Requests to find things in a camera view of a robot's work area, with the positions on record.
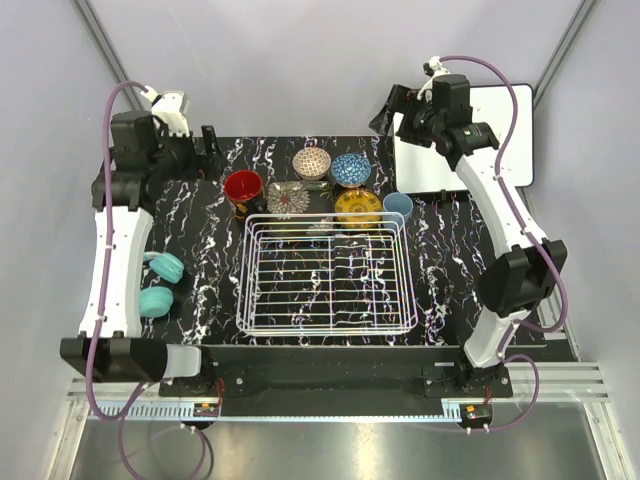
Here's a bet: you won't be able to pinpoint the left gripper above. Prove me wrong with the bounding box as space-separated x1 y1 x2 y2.
149 122 228 181

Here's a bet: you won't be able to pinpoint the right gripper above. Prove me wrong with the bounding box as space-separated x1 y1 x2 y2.
367 85 442 149

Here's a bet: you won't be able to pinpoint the blue patterned bowl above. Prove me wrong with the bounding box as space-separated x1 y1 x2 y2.
331 153 372 188

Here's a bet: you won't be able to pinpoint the black floral square plate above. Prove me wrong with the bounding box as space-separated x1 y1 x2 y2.
267 181 333 237

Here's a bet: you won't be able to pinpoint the brown patterned bowl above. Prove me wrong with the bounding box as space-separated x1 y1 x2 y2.
292 147 331 180

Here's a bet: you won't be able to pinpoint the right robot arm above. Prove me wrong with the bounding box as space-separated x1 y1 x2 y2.
369 71 568 397

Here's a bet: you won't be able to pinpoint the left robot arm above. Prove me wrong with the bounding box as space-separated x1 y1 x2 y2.
60 111 221 396

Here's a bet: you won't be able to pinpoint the red and black mug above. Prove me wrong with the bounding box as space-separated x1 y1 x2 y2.
224 170 267 222

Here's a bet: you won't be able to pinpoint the white whiteboard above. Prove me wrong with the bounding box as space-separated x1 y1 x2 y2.
393 84 534 194

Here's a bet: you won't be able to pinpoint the light blue cup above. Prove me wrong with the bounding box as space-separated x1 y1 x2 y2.
383 192 414 221

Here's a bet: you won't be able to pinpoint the yellow patterned bowl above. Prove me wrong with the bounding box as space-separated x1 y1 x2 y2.
334 188 382 229

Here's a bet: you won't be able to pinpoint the black marble mat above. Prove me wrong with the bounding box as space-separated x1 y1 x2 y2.
97 134 546 347

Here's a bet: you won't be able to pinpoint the teal cat-ear headphones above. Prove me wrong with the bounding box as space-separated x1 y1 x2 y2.
139 251 185 319

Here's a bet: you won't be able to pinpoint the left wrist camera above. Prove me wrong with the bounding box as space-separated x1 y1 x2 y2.
150 91 191 137

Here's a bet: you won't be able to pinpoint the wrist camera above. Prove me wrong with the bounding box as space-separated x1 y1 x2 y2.
417 56 450 102
150 91 191 137

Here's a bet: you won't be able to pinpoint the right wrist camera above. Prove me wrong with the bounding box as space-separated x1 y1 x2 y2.
417 56 450 102

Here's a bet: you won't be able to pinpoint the white wire dish rack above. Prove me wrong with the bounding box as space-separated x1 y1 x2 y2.
236 212 418 337

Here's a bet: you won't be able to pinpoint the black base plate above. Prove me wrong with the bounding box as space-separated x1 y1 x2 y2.
160 346 513 417

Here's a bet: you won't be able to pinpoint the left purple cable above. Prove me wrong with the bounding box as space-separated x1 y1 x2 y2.
83 81 216 479

